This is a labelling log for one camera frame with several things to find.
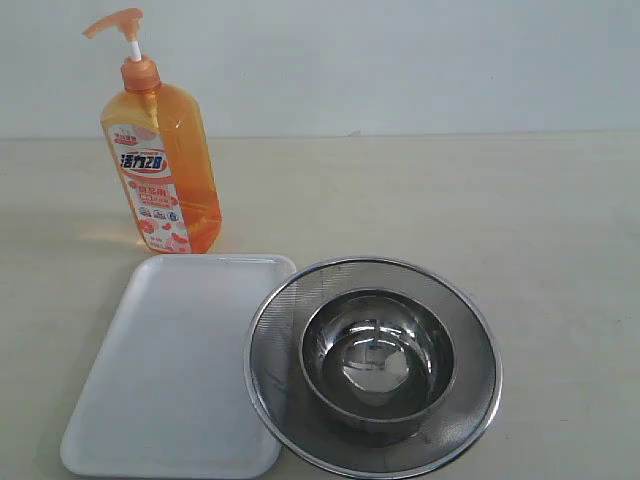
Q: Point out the orange pump soap bottle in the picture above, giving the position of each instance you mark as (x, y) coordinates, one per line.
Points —
(157, 139)

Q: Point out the small stainless steel bowl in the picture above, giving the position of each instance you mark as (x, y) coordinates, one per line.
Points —
(376, 360)

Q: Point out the steel mesh strainer basket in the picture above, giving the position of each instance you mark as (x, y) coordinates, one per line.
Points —
(280, 397)

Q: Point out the white rectangular plastic tray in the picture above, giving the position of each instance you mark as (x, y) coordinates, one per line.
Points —
(166, 395)

